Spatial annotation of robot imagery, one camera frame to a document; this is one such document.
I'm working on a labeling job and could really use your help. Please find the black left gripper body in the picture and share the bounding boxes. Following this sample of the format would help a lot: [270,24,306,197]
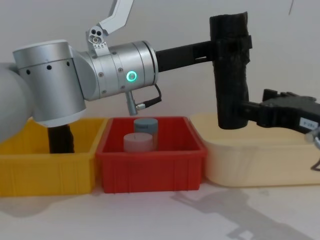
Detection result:
[155,44,195,74]

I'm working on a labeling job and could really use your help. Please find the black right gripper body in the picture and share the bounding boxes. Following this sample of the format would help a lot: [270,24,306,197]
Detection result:
[257,91,320,134]

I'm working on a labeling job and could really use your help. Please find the thin dark left wrist cable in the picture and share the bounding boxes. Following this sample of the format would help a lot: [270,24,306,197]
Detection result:
[125,83,164,117]

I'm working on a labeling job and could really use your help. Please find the grey cylinder block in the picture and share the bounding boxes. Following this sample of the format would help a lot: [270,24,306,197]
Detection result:
[133,117,159,151]

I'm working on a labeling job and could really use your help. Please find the thin dark wrist cable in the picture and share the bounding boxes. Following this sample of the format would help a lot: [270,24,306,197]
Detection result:
[304,126,320,173]
[125,83,164,117]

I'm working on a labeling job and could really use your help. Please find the pink cylinder block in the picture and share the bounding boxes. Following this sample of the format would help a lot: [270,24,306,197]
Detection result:
[123,132,154,153]

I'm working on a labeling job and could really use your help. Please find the red plastic bin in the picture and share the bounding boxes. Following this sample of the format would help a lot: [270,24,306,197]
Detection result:
[94,115,209,195]

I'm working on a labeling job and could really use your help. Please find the cream plastic bin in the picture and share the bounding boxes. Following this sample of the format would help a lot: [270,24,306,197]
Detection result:
[189,112,320,188]

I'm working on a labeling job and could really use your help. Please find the yellow plastic bin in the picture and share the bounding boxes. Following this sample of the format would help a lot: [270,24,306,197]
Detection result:
[0,117,109,198]

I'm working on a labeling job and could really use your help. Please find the thin dark right wrist cable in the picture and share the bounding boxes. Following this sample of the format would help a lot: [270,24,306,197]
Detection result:
[304,126,320,173]

